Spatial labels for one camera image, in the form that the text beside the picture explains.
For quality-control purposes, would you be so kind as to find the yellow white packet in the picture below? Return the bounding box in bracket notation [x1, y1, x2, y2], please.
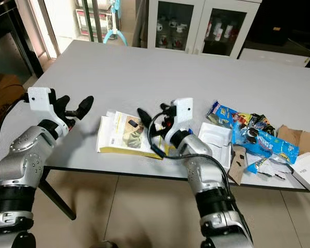
[97, 110, 163, 158]

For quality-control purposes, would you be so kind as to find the grey table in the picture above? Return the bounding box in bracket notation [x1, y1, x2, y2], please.
[15, 39, 310, 221]

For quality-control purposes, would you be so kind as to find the brown cardboard box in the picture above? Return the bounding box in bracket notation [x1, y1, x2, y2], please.
[0, 74, 26, 104]

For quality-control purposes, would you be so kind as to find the colourful blue snack packet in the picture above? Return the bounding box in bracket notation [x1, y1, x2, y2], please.
[207, 101, 254, 127]

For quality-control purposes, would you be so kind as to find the white shelf with boxes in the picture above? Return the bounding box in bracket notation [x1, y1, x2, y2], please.
[75, 0, 114, 39]

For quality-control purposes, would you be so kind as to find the brown cardboard piece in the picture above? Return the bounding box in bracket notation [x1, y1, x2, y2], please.
[227, 145, 249, 185]

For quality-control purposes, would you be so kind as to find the black tall cabinet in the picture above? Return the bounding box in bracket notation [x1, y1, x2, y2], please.
[0, 0, 42, 78]

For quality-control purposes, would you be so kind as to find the white glass door cabinet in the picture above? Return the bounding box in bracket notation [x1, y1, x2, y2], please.
[147, 0, 261, 57]

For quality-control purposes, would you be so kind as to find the dark snack packet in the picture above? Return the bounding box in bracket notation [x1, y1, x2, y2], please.
[248, 114, 277, 136]

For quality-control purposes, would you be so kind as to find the large blue snack packet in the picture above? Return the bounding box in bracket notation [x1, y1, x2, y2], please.
[231, 124, 299, 163]

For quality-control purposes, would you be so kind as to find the white blue wrapper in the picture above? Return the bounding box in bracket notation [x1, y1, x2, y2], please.
[248, 155, 292, 180]

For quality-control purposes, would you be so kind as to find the brown paper bag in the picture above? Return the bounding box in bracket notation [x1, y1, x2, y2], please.
[276, 125, 310, 156]

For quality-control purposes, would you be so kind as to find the white carton box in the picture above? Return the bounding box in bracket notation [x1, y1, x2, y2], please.
[290, 152, 310, 194]

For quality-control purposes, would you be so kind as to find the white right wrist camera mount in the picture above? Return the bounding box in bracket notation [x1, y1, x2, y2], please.
[168, 97, 194, 145]

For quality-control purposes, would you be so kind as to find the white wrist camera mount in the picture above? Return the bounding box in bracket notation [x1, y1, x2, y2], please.
[28, 86, 69, 131]
[168, 97, 194, 145]

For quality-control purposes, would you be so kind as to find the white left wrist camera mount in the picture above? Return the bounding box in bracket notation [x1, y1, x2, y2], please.
[28, 86, 69, 131]

